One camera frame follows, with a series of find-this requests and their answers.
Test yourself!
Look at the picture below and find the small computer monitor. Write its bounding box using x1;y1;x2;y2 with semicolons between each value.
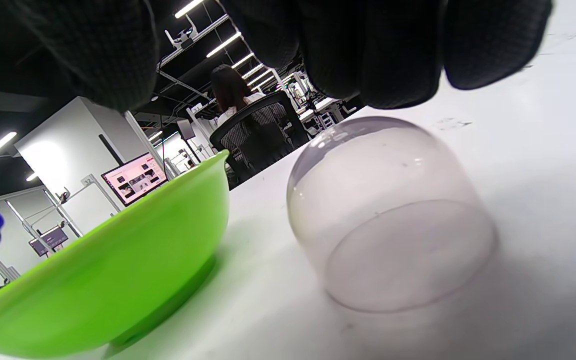
29;225;70;257

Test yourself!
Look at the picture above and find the person's right hand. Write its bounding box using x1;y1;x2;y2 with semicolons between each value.
0;0;554;113

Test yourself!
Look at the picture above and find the lime green plastic bowl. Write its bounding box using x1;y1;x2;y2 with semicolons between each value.
0;149;230;359

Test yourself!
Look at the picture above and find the row of ceiling lights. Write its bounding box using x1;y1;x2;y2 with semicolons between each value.
174;0;279;93

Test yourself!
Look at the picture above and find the black mesh office chair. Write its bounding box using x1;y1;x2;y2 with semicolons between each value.
209;91;310;183

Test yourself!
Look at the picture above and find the clear plastic dome cover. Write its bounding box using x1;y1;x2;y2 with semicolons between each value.
286;116;499;314

